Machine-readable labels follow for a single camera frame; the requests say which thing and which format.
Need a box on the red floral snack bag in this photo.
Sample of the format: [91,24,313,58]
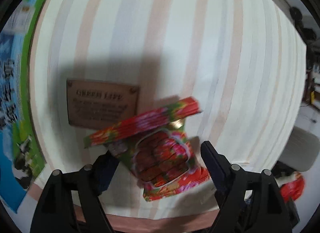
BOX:
[84,97,210,202]

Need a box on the brown label patch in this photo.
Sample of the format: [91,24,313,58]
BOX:
[66,78,139,130]

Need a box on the cardboard box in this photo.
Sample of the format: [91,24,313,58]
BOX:
[1,0,46,212]

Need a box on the grey plastic chair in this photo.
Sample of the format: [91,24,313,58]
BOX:
[277,127,319,172]

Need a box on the striped tablecloth with cat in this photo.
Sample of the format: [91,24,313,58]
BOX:
[28,0,306,200]

